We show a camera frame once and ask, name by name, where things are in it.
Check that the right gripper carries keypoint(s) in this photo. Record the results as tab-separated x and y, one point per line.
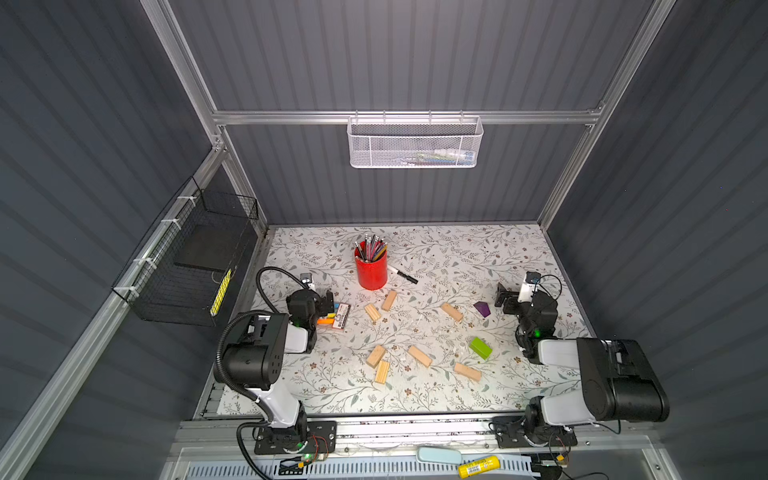
509	299

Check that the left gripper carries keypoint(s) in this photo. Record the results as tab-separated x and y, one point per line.
327	303

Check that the green block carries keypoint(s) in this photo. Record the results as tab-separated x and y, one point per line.
481	348

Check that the wood block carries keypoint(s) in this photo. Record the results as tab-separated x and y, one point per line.
453	312
381	373
376	356
389	300
372	312
468	372
420	356

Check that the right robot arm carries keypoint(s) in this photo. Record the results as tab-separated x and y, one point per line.
616	380

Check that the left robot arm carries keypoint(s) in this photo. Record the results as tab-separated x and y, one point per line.
249	359

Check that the purple block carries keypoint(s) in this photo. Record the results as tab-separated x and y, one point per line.
482	308

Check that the crayon box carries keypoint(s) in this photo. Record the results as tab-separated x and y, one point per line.
338	319

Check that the red pen cup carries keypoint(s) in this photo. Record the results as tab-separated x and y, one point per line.
372	275

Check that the yellow highlighter in basket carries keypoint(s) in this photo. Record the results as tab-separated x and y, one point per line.
221	293

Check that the black white marker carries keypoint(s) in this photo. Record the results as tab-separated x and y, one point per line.
402	274

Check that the floral table mat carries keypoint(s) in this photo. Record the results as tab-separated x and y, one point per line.
458	265

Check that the yellow glue stick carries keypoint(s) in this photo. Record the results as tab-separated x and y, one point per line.
479	466

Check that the light blue eraser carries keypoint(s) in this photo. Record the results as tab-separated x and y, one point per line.
439	455

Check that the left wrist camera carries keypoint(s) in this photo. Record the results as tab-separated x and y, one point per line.
307	280

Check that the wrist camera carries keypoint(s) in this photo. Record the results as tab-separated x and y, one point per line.
529	286
307	280

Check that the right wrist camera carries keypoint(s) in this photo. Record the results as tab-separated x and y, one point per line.
529	286

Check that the black wire basket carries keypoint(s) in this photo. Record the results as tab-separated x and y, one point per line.
175	276

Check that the white wire basket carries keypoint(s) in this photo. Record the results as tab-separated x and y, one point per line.
420	142

